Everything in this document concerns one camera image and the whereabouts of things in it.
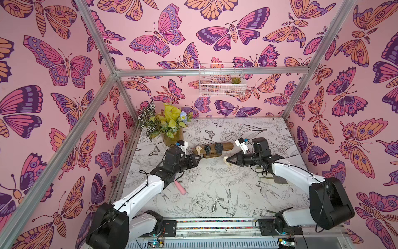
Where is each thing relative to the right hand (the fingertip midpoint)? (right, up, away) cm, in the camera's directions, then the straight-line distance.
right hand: (228, 159), depth 82 cm
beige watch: (-17, +4, +10) cm, 20 cm away
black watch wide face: (-4, +5, +10) cm, 12 cm away
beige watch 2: (-2, 0, +1) cm, 2 cm away
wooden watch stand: (-7, +3, +11) cm, 13 cm away
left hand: (-15, +1, -1) cm, 15 cm away
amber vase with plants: (-33, +20, +6) cm, 39 cm away
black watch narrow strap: (-11, +5, +10) cm, 16 cm away
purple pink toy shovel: (-25, -18, +3) cm, 31 cm away
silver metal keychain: (-8, -25, -3) cm, 26 cm away
